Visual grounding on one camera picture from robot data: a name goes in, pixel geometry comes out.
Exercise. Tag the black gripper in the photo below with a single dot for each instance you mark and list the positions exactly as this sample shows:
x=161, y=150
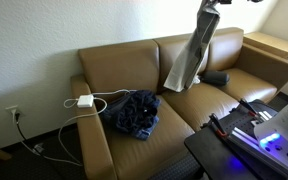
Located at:
x=224, y=1

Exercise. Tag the dark blue jeans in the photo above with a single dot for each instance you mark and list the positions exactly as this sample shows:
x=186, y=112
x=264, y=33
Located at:
x=134, y=113

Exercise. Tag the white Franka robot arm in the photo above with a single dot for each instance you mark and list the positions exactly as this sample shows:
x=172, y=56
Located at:
x=284, y=126

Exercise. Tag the light wooden side table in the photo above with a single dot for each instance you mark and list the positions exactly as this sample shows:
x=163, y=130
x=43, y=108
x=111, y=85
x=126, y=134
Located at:
x=270, y=43

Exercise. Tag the red and black clamp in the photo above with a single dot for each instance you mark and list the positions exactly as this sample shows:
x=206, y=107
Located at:
x=247, y=106
x=217, y=125

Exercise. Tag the small dark pouch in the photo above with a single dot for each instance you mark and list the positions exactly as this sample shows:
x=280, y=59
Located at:
x=217, y=77

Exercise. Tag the white wall outlet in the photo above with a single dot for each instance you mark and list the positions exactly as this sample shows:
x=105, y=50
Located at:
x=12, y=109

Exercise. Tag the tan leather sofa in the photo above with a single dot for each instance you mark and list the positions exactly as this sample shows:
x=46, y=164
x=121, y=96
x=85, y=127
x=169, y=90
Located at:
x=124, y=66

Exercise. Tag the grey plug block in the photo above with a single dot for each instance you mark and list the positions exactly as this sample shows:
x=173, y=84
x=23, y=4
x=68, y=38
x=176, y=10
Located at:
x=39, y=148

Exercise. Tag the black robot table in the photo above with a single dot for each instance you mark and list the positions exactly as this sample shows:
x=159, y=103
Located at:
x=210, y=156

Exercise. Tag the white cloth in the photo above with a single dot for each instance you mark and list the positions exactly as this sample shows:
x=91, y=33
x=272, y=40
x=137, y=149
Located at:
x=190, y=56

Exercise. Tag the white power adapter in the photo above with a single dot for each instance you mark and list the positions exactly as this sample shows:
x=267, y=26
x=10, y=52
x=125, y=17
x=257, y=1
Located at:
x=85, y=101

